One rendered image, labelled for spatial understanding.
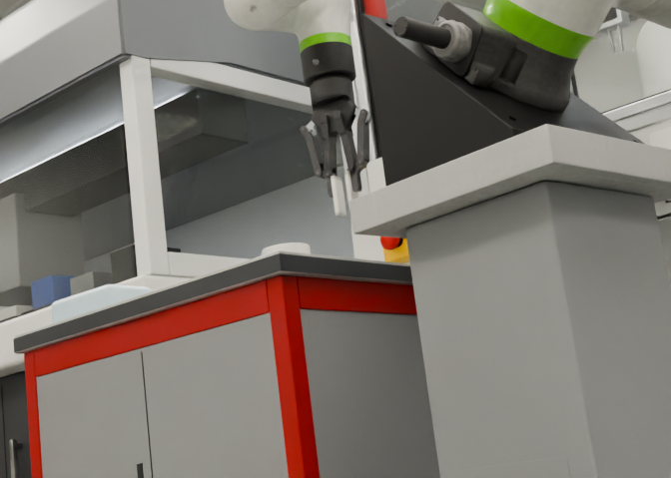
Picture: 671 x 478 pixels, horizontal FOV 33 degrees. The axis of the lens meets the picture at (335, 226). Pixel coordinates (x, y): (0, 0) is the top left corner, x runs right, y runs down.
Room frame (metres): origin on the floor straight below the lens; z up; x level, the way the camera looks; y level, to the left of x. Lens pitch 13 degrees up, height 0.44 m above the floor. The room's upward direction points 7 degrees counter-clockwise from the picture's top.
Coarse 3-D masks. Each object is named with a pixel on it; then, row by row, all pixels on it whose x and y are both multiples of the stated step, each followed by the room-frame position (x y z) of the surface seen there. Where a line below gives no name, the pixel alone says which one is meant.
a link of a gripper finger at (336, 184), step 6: (336, 180) 1.88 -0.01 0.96; (336, 186) 1.88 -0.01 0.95; (336, 192) 1.88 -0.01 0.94; (342, 192) 1.90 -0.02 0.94; (336, 198) 1.87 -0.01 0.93; (342, 198) 1.89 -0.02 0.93; (336, 204) 1.87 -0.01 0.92; (342, 204) 1.89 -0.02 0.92; (336, 210) 1.88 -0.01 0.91; (342, 210) 1.89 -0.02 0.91; (342, 216) 1.89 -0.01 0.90
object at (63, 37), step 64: (64, 0) 2.34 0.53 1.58; (128, 0) 2.19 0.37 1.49; (192, 0) 2.33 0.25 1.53; (0, 64) 2.46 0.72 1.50; (64, 64) 2.30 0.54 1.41; (128, 64) 2.20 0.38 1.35; (192, 64) 2.32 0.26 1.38; (256, 64) 2.47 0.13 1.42; (128, 128) 2.21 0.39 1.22; (192, 256) 2.28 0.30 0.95; (0, 384) 2.64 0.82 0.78; (0, 448) 2.65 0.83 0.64
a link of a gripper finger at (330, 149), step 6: (324, 114) 1.87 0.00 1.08; (324, 120) 1.87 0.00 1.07; (324, 126) 1.87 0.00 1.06; (324, 132) 1.87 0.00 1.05; (324, 138) 1.88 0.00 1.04; (330, 138) 1.88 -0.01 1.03; (336, 138) 1.90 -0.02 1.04; (324, 144) 1.88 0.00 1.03; (330, 144) 1.88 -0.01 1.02; (324, 150) 1.88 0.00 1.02; (330, 150) 1.88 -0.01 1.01; (324, 156) 1.88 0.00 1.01; (330, 156) 1.88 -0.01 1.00; (330, 162) 1.88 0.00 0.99; (330, 168) 1.88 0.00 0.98; (330, 174) 1.88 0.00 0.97; (336, 174) 1.90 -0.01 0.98
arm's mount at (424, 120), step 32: (384, 32) 1.19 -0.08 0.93; (384, 64) 1.20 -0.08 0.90; (416, 64) 1.16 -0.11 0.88; (384, 96) 1.20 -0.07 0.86; (416, 96) 1.17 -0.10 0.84; (448, 96) 1.13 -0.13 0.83; (480, 96) 1.13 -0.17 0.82; (576, 96) 1.34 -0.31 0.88; (384, 128) 1.21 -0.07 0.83; (416, 128) 1.17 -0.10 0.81; (448, 128) 1.14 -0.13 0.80; (480, 128) 1.11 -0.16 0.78; (512, 128) 1.08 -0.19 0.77; (576, 128) 1.20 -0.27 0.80; (608, 128) 1.26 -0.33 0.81; (384, 160) 1.21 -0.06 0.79; (416, 160) 1.18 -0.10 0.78; (448, 160) 1.14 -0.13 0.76
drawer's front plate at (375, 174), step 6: (372, 162) 1.68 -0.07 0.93; (378, 162) 1.67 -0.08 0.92; (366, 168) 1.69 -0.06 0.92; (372, 168) 1.68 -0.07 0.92; (378, 168) 1.67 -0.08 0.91; (372, 174) 1.68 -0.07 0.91; (378, 174) 1.67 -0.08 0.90; (372, 180) 1.68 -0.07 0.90; (378, 180) 1.67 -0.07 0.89; (384, 180) 1.67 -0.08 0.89; (372, 186) 1.68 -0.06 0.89; (378, 186) 1.68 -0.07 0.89; (384, 186) 1.67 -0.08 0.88
